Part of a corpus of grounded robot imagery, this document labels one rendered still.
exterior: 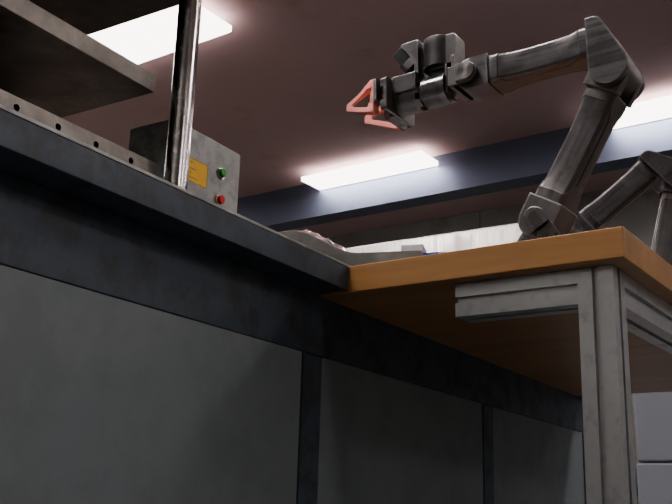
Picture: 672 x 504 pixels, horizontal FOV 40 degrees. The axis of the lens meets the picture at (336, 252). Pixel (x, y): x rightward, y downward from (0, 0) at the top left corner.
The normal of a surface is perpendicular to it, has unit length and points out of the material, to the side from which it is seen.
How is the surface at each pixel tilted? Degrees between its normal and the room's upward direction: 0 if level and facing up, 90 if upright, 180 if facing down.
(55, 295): 90
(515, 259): 90
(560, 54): 93
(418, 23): 180
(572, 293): 90
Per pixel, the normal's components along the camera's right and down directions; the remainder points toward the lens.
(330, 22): -0.03, 0.96
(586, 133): -0.53, -0.22
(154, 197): 0.85, -0.12
